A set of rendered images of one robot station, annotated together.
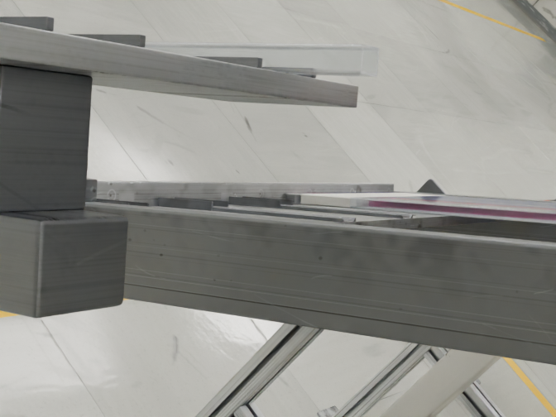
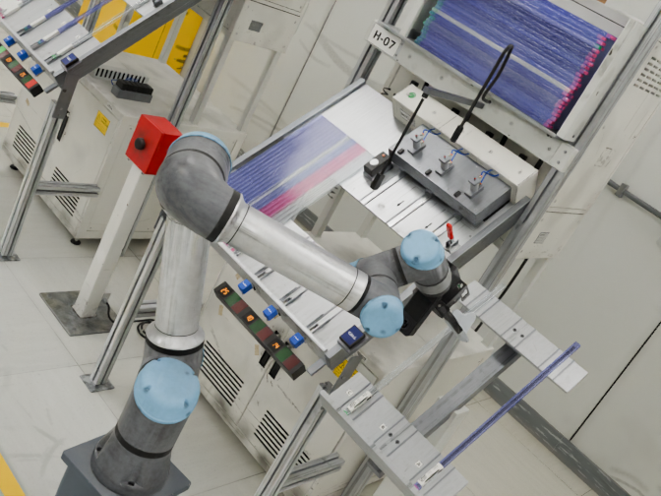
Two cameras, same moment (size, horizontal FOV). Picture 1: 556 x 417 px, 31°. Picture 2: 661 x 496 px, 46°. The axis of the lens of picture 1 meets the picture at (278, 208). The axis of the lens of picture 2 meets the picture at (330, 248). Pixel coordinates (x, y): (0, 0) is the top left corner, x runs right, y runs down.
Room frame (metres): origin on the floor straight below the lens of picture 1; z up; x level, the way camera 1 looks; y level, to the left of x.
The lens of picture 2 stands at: (0.46, 1.83, 1.63)
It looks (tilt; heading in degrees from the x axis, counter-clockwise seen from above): 22 degrees down; 280
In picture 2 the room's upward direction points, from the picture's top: 29 degrees clockwise
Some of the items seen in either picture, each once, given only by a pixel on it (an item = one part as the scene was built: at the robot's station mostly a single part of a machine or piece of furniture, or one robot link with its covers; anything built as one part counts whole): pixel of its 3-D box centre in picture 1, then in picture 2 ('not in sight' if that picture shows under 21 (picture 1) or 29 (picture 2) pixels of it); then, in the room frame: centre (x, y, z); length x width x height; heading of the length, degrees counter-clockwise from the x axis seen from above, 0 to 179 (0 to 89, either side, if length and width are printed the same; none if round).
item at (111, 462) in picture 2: not in sight; (138, 449); (0.81, 0.67, 0.60); 0.15 x 0.15 x 0.10
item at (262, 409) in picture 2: not in sight; (329, 361); (0.70, -0.55, 0.31); 0.70 x 0.65 x 0.62; 157
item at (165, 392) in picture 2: not in sight; (160, 402); (0.81, 0.66, 0.72); 0.13 x 0.12 x 0.14; 113
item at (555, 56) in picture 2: not in sight; (512, 42); (0.69, -0.42, 1.52); 0.51 x 0.13 x 0.27; 157
